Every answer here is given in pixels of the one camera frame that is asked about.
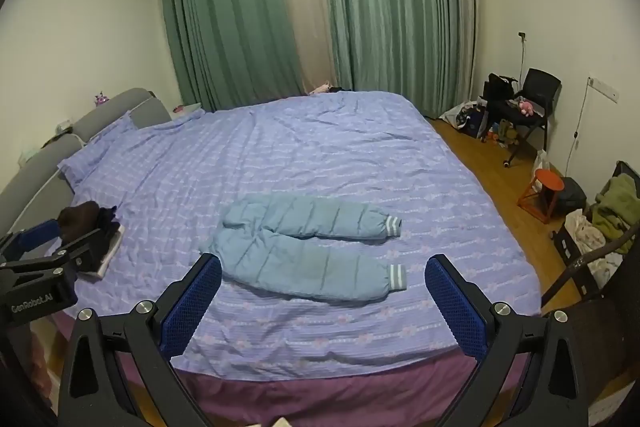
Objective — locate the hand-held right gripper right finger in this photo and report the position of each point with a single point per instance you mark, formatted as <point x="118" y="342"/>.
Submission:
<point x="457" y="307"/>

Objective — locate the pink cloth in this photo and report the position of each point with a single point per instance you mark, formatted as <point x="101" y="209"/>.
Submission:
<point x="320" y="88"/>

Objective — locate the pile of colourful toys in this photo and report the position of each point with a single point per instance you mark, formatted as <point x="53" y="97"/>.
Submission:
<point x="500" y="132"/>

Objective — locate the grey padded headboard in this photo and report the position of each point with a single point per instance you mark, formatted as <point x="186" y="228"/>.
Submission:
<point x="35" y="177"/>

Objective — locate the white cloth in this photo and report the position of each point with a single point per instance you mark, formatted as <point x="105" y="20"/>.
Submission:
<point x="587" y="232"/>

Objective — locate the purple bed sheet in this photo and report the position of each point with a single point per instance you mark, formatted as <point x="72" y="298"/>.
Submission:
<point x="300" y="392"/>

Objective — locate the white wall power strip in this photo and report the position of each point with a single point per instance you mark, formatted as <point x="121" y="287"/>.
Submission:
<point x="602" y="88"/>

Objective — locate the black curved tube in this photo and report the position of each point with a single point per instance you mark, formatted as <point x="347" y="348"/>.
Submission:
<point x="585" y="257"/>

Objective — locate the black backpack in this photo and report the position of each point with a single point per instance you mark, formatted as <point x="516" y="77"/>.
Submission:
<point x="572" y="202"/>

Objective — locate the green curtain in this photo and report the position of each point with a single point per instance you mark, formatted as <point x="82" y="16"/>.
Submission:
<point x="225" y="22"/>
<point x="400" y="7"/>

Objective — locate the green cloth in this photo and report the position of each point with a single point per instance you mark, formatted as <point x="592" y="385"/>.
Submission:
<point x="617" y="207"/>

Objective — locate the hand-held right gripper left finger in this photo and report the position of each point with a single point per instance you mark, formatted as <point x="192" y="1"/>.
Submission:
<point x="192" y="307"/>

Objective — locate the stack of dark folded clothes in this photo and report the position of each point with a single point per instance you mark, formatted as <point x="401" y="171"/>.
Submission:
<point x="82" y="214"/>

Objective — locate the pink plush toy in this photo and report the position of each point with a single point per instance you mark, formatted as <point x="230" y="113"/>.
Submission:
<point x="526" y="107"/>

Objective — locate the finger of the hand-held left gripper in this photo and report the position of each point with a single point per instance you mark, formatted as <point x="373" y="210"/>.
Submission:
<point x="85" y="252"/>
<point x="37" y="232"/>

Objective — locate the black chair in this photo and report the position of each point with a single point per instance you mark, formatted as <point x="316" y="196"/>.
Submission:
<point x="542" y="89"/>

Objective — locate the purple toy figure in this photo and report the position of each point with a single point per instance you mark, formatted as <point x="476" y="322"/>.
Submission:
<point x="102" y="98"/>

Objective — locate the white shopping bags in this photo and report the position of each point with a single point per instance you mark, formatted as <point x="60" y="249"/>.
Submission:
<point x="462" y="117"/>

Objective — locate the black bag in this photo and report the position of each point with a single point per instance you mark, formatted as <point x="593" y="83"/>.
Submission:
<point x="500" y="87"/>

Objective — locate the orange stool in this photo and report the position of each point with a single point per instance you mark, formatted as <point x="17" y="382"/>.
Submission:
<point x="547" y="184"/>

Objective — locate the white plastic bag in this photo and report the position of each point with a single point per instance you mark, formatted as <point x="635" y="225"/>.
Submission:
<point x="540" y="167"/>

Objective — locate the light blue padded pants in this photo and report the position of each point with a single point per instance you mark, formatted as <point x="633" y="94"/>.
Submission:
<point x="300" y="267"/>

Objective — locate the purple patterned pillow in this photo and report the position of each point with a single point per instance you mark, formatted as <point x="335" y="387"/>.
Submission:
<point x="100" y="157"/>

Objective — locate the purple patterned quilt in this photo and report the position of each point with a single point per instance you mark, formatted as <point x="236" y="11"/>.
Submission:
<point x="325" y="157"/>

